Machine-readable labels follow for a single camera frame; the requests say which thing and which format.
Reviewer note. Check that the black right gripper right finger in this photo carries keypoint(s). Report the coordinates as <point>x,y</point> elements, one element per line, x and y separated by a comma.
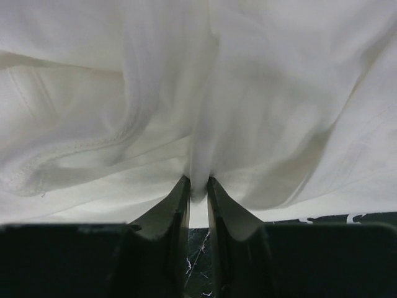
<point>241,258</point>

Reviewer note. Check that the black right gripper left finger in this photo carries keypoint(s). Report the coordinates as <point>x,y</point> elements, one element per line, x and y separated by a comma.
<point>153,258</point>

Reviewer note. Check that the white printed t-shirt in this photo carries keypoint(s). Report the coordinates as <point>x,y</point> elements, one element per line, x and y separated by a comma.
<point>291,105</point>

